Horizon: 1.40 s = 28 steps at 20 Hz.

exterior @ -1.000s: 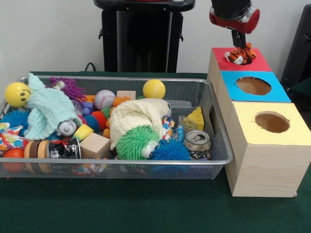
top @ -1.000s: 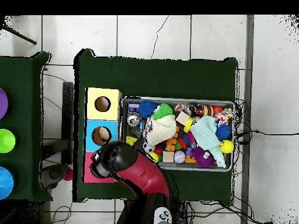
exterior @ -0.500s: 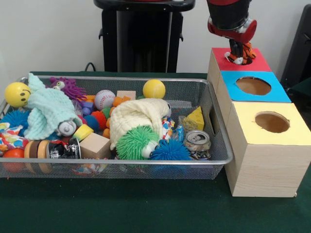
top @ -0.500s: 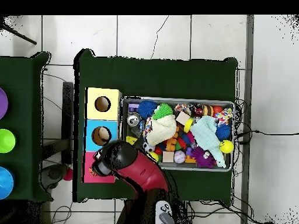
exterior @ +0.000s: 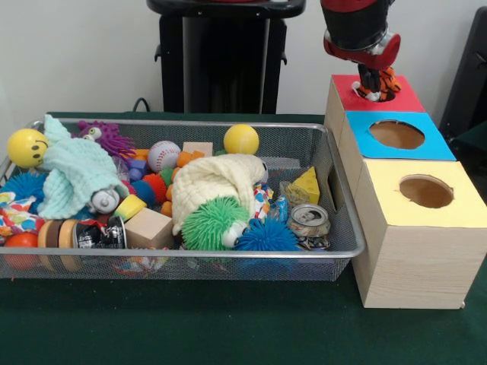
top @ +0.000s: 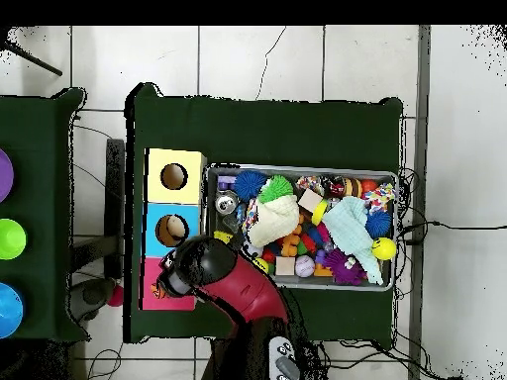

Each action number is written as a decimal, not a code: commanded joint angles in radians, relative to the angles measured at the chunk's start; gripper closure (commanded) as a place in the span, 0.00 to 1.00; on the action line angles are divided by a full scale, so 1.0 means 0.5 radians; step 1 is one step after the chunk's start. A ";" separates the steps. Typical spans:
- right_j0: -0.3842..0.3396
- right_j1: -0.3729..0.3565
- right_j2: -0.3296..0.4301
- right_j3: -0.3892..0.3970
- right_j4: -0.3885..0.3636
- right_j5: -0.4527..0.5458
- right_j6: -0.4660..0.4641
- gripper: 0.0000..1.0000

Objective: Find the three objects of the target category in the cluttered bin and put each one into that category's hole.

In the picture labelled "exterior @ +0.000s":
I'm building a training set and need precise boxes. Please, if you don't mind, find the black chair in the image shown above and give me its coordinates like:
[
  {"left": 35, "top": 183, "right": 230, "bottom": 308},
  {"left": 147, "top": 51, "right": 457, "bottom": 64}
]
[{"left": 439, "top": 5, "right": 487, "bottom": 134}]

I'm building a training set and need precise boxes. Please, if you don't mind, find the crushed silver can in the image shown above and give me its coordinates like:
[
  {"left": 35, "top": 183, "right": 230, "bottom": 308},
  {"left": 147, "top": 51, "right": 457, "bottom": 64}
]
[{"left": 288, "top": 204, "right": 331, "bottom": 251}]

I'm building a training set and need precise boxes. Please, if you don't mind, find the yellow plastic ball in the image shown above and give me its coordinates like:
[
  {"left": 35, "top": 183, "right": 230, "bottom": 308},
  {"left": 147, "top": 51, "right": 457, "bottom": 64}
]
[{"left": 6, "top": 128, "right": 49, "bottom": 170}]

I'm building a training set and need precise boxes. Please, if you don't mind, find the cream cloth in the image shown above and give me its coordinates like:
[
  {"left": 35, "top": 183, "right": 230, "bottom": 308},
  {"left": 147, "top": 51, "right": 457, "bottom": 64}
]
[{"left": 171, "top": 154, "right": 267, "bottom": 235}]

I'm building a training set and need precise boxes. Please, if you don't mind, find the plain yellow foam ball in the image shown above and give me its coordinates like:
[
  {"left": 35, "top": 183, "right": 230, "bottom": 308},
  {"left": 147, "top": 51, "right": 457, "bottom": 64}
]
[{"left": 223, "top": 124, "right": 260, "bottom": 156}]

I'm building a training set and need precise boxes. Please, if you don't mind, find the crushed black can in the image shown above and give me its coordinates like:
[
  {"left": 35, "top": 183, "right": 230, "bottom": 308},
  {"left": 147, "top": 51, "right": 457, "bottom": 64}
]
[{"left": 72, "top": 216, "right": 127, "bottom": 250}]

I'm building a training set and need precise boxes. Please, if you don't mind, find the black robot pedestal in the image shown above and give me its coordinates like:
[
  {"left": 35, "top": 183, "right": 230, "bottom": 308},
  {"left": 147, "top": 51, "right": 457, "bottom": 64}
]
[{"left": 146, "top": 0, "right": 307, "bottom": 115}]

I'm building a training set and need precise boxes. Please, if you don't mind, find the green spiky rubber ball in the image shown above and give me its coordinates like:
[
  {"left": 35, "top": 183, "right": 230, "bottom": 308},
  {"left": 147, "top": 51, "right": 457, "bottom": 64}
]
[{"left": 179, "top": 196, "right": 250, "bottom": 252}]

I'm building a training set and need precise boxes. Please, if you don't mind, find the white baseball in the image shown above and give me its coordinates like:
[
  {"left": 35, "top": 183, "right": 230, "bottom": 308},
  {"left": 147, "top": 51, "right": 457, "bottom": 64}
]
[{"left": 147, "top": 141, "right": 182, "bottom": 173}]

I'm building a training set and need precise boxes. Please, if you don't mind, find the silver mesh bin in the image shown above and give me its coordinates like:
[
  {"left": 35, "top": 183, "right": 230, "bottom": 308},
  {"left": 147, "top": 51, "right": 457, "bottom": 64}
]
[{"left": 0, "top": 117, "right": 366, "bottom": 283}]

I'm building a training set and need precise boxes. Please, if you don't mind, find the purple spiky toy with eyes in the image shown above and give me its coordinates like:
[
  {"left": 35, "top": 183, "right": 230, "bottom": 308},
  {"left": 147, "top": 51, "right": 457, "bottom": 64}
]
[{"left": 75, "top": 120, "right": 136, "bottom": 157}]

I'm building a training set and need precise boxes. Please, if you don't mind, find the light blue cloth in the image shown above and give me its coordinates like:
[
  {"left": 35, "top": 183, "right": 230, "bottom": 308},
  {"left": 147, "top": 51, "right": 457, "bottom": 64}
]
[{"left": 36, "top": 113, "right": 129, "bottom": 221}]

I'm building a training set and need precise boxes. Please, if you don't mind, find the wooden box with three holes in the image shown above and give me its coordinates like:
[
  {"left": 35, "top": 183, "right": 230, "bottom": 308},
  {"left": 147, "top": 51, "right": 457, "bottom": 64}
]
[{"left": 324, "top": 74, "right": 487, "bottom": 309}]

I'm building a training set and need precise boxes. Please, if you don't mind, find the dark green table cloth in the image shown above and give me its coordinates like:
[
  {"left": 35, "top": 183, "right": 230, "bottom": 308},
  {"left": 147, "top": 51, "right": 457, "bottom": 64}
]
[
  {"left": 0, "top": 111, "right": 487, "bottom": 365},
  {"left": 448, "top": 121, "right": 487, "bottom": 163}
]

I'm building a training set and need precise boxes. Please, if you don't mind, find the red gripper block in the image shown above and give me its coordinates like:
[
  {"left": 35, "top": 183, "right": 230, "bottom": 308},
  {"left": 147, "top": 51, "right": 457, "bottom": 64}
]
[{"left": 323, "top": 29, "right": 402, "bottom": 93}]

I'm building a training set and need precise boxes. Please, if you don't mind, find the blue spiky rubber ball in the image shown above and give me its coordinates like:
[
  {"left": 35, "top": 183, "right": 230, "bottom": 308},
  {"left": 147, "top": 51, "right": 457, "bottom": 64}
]
[{"left": 234, "top": 218, "right": 301, "bottom": 252}]

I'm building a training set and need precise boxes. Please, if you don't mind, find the tiger plush toy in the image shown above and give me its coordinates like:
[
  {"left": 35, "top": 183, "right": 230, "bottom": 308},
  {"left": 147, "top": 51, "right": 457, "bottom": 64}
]
[{"left": 350, "top": 67, "right": 402, "bottom": 103}]

